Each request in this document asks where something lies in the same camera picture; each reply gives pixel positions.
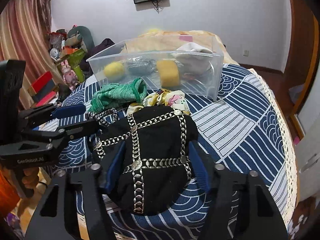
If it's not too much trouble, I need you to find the green cardboard box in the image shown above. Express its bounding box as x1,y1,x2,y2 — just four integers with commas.
55,49,86,83

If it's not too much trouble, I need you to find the blue white patterned bedspread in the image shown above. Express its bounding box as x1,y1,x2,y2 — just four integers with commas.
39,62,299,240

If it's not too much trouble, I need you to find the yellow sponge ball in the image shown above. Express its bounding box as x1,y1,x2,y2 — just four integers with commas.
103,61,125,82

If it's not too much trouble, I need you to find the green knitted cloth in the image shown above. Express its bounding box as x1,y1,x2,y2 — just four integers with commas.
88,78,147,113

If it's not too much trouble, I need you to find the brown wooden door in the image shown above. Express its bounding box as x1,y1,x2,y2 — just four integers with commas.
285,0,319,139

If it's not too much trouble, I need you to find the colourful fleece blanket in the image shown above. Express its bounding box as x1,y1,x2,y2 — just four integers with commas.
122,30,238,65

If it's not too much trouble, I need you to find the black white braided cord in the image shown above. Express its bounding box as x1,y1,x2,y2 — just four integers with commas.
86,107,120,128

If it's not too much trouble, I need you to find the white drawstring pouch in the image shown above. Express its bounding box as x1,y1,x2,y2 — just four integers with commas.
171,42,214,79

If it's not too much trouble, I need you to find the clear plastic storage box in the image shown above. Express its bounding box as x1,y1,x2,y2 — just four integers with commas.
87,34,224,100

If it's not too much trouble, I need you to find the grey green plush toy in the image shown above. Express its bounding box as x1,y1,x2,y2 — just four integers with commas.
65,26,95,52

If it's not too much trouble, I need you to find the pink bunny figurine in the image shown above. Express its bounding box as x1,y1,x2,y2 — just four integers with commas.
61,60,79,90

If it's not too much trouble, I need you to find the striped pink curtain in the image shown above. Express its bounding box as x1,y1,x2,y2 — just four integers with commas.
1,0,62,110

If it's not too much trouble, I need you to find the person's left hand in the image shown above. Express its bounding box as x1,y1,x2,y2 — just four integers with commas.
22,167,39,189

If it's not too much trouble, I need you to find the yellow rectangular sponge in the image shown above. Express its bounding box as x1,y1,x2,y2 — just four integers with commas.
156,60,180,88

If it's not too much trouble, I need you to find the red box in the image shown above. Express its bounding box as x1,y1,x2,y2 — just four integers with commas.
27,71,56,103

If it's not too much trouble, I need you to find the black hat with silver chains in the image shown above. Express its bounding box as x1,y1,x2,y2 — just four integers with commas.
93,106,199,216

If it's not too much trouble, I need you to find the floral yellow scrunchie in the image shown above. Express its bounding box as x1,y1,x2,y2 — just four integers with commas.
127,88,191,115

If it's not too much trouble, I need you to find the yellow green plush toy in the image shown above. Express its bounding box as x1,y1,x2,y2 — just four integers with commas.
145,28,162,34

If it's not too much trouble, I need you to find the dark purple garment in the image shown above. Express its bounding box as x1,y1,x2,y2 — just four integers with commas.
80,37,116,75

